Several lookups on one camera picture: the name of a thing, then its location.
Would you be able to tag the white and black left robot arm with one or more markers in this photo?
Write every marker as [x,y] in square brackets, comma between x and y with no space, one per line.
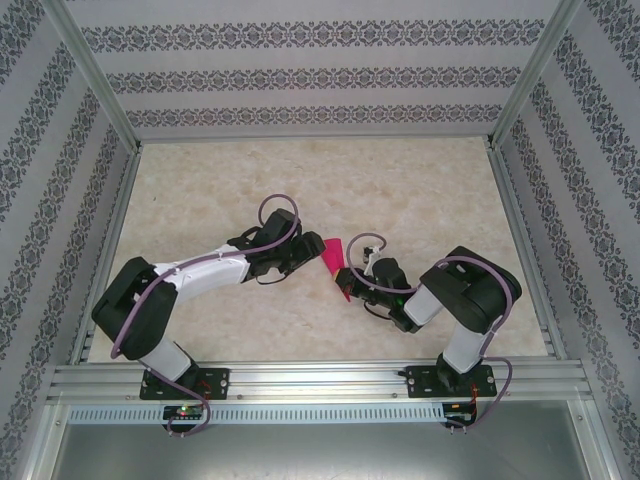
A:
[210,272]

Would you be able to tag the aluminium left table side rail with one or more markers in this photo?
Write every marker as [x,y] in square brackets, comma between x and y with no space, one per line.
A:
[107,260]

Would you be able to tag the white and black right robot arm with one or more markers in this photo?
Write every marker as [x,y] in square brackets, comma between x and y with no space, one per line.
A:
[425,305]

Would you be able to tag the aluminium frame post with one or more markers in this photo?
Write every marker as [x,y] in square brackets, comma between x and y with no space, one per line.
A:
[537,75]
[95,75]

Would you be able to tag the aluminium left frame post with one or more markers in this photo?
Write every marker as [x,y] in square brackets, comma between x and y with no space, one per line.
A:
[95,75]

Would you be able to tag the grey sheet metal tray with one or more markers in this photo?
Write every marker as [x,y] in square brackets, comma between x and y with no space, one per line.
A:
[320,455]

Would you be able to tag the aluminium table side rail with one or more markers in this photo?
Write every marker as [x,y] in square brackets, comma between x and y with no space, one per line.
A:
[525,250]
[107,260]

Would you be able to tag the aluminium right frame post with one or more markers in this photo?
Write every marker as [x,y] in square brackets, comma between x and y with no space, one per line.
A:
[537,75]

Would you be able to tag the aluminium right table side rail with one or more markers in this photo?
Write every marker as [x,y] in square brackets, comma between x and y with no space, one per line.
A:
[525,250]

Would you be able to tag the long aluminium mounting rail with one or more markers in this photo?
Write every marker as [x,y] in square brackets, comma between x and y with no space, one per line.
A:
[320,380]

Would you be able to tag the pink square paper sheet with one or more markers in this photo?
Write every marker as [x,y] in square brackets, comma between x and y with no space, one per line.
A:
[334,257]

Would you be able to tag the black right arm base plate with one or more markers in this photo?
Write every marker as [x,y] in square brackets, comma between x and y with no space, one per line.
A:
[417,382]

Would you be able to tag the circuit board with green light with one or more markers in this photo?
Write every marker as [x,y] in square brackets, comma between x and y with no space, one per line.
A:
[182,412]

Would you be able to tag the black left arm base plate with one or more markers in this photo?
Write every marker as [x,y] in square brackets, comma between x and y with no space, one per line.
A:
[217,382]

